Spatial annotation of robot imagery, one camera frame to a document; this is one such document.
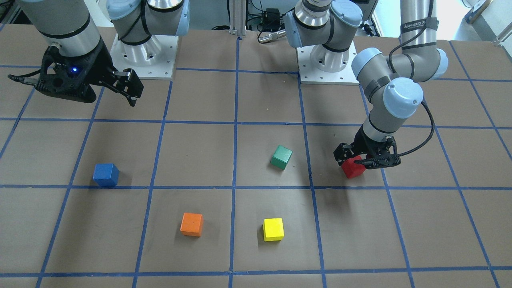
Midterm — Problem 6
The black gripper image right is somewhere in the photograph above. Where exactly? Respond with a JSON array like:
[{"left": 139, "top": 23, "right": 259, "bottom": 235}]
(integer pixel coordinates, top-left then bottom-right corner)
[{"left": 334, "top": 127, "right": 396, "bottom": 166}]

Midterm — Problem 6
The white base plate image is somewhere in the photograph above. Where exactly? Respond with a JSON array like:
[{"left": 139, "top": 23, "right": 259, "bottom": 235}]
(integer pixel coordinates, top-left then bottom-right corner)
[
  {"left": 110, "top": 35, "right": 180, "bottom": 80},
  {"left": 296, "top": 42, "right": 360, "bottom": 85}
]

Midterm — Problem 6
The orange wooden block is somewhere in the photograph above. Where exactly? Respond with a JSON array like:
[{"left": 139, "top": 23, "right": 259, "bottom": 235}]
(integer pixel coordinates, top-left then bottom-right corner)
[{"left": 180, "top": 212, "right": 204, "bottom": 237}]

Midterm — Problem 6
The black braided cable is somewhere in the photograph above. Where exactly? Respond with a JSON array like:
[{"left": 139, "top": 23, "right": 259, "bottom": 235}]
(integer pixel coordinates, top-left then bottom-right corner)
[{"left": 352, "top": 16, "right": 436, "bottom": 165}]

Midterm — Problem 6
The green wooden block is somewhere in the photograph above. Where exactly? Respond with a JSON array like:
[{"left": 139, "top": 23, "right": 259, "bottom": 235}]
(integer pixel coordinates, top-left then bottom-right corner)
[{"left": 270, "top": 145, "right": 293, "bottom": 170}]

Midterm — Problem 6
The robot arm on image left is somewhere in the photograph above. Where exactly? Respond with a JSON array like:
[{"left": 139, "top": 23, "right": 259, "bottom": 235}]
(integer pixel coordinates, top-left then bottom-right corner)
[{"left": 8, "top": 0, "right": 190, "bottom": 106}]

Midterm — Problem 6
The black wrist camera image right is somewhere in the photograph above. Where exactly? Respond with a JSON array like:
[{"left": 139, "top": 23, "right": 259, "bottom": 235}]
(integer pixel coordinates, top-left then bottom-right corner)
[{"left": 359, "top": 145, "right": 402, "bottom": 169}]

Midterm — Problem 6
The silver metal cylinder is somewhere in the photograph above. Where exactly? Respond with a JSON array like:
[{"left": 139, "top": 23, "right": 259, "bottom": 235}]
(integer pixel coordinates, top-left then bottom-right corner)
[{"left": 258, "top": 29, "right": 286, "bottom": 44}]

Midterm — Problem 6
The white base plate image left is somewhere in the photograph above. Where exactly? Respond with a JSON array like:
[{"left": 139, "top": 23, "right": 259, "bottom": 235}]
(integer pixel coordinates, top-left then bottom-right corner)
[{"left": 110, "top": 35, "right": 180, "bottom": 80}]

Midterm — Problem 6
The yellow wooden block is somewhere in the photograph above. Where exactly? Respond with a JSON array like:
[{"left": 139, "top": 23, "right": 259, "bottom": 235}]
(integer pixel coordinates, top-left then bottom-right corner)
[{"left": 263, "top": 218, "right": 284, "bottom": 241}]

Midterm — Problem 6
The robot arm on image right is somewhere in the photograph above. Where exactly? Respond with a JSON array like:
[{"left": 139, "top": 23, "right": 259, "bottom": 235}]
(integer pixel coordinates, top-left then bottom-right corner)
[{"left": 284, "top": 0, "right": 448, "bottom": 169}]

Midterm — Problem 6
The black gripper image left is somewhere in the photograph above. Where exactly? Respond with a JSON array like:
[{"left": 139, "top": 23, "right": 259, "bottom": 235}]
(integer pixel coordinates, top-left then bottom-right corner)
[{"left": 41, "top": 40, "right": 144, "bottom": 107}]

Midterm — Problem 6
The white base plate image right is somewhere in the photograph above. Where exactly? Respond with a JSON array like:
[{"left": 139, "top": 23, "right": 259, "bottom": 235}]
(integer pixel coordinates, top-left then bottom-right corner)
[{"left": 296, "top": 42, "right": 360, "bottom": 85}]

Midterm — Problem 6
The aluminium frame post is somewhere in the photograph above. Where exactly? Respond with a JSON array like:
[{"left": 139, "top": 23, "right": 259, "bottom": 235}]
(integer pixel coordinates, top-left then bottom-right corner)
[{"left": 228, "top": 0, "right": 247, "bottom": 40}]

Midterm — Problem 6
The black wrist camera image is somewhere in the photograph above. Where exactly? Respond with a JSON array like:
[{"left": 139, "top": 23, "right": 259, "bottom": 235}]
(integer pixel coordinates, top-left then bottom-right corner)
[
  {"left": 8, "top": 63, "right": 97, "bottom": 103},
  {"left": 359, "top": 145, "right": 402, "bottom": 169}
]

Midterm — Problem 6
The red wooden block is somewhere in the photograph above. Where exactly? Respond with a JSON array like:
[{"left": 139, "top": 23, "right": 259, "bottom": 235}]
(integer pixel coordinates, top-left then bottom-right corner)
[{"left": 341, "top": 155, "right": 366, "bottom": 179}]

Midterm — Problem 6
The black wrist camera image left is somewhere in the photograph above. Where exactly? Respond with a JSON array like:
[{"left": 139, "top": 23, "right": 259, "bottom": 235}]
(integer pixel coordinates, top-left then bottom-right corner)
[{"left": 8, "top": 63, "right": 97, "bottom": 103}]

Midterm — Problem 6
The blue wooden block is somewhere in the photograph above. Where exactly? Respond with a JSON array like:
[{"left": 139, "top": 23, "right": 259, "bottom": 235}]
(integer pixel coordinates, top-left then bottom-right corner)
[{"left": 92, "top": 163, "right": 119, "bottom": 187}]

